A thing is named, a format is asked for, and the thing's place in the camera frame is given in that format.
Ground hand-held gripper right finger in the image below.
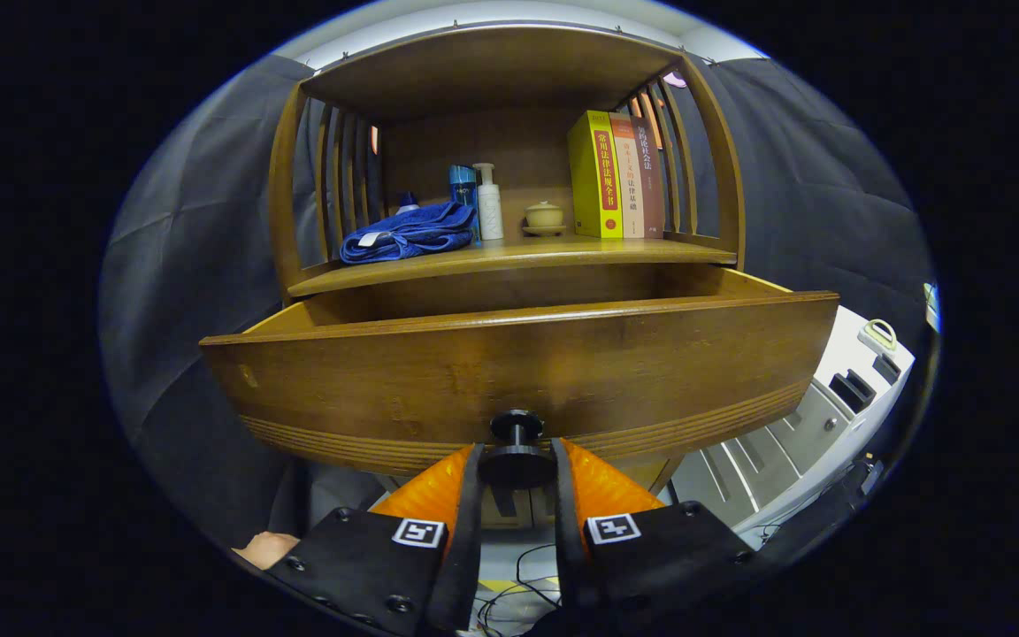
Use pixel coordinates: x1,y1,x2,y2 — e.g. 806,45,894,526
550,437,771,633

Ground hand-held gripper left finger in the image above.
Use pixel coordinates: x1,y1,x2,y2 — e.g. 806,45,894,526
262,442,486,636

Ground wooden drawer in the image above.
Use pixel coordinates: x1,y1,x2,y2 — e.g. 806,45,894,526
200,265,840,492

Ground white side cabinet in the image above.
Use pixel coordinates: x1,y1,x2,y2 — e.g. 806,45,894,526
669,305,916,549

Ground wooden cabinet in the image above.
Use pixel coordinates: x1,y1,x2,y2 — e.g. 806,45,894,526
267,25,747,532

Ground blue folded towel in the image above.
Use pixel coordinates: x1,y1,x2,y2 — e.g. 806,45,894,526
340,201,478,265

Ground white pump bottle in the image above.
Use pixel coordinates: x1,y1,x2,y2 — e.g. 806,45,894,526
472,162,504,241

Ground orange and white book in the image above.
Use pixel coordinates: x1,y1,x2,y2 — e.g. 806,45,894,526
609,112,645,239

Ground yellow book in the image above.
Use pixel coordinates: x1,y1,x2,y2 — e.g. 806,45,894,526
567,110,624,240

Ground brown book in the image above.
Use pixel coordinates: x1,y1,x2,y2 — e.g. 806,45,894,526
632,117,665,238

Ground small cream round object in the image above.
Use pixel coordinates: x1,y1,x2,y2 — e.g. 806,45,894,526
857,318,898,355

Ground black backdrop cloth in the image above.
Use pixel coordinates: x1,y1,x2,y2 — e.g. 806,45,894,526
101,53,935,549

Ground black floor cables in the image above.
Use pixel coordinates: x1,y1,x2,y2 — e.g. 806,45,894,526
474,541,563,636

